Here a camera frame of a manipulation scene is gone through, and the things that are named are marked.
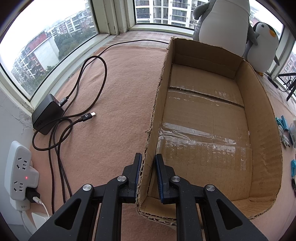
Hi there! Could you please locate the white USB cable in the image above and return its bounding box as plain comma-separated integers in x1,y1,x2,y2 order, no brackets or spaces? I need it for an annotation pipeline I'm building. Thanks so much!
277,124,291,148

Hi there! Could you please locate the black tripod stand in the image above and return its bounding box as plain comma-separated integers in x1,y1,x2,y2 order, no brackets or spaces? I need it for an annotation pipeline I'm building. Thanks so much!
278,72,296,101

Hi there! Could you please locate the black power adapter brick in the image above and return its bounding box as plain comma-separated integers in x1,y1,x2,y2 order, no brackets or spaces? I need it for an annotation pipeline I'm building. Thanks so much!
32,93,64,130

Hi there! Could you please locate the black power cord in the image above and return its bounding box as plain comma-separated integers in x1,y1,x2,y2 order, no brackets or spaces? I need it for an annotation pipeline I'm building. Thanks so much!
48,39,171,215

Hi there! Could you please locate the black plug in strip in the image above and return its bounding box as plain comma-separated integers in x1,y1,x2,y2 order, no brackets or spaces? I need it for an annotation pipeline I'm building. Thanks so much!
25,187,40,203

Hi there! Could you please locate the black USB-C cable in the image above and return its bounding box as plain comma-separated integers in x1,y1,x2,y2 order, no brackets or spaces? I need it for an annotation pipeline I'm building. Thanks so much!
31,55,108,152

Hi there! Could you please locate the pink felt mat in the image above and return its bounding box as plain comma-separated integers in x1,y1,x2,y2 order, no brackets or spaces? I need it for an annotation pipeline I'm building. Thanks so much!
31,41,295,240

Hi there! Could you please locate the white wall adapter block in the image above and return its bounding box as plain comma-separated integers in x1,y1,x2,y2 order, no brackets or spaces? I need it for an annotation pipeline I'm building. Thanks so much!
32,212,51,230

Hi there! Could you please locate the teal plastic clip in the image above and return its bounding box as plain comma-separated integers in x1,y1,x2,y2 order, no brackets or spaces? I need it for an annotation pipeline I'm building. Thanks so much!
275,115,289,131

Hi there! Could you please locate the white charger cable plug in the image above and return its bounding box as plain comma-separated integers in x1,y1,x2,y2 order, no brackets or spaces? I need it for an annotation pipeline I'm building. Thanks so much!
32,196,51,217

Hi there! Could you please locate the large grey white penguin plush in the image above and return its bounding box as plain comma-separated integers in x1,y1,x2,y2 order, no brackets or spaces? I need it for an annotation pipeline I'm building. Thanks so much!
193,0,257,56

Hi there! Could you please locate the small penguin plush orange beak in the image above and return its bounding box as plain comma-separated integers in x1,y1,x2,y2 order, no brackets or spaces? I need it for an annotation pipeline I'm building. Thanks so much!
244,22,280,75

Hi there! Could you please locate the cardboard box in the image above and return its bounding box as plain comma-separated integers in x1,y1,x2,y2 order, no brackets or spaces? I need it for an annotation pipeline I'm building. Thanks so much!
136,38,282,225

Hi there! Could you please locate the white power strip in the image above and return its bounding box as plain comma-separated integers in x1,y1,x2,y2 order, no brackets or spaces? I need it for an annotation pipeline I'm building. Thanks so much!
4,141,40,201

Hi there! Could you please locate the blue plastic clip tool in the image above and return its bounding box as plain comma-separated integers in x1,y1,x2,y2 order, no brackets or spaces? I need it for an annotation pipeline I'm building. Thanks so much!
290,160,296,178

